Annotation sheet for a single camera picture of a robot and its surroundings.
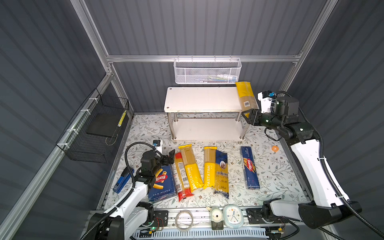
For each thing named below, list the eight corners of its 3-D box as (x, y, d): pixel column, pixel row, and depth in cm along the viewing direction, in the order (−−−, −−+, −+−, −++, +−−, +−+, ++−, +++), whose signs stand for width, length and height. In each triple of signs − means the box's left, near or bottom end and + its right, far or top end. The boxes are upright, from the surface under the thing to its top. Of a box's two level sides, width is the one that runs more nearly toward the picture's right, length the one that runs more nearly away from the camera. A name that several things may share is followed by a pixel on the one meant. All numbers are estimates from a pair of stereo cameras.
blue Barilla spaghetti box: (245, 189, 85) (247, 186, 81) (240, 149, 102) (241, 145, 99) (257, 190, 84) (260, 187, 81) (249, 149, 102) (251, 146, 98)
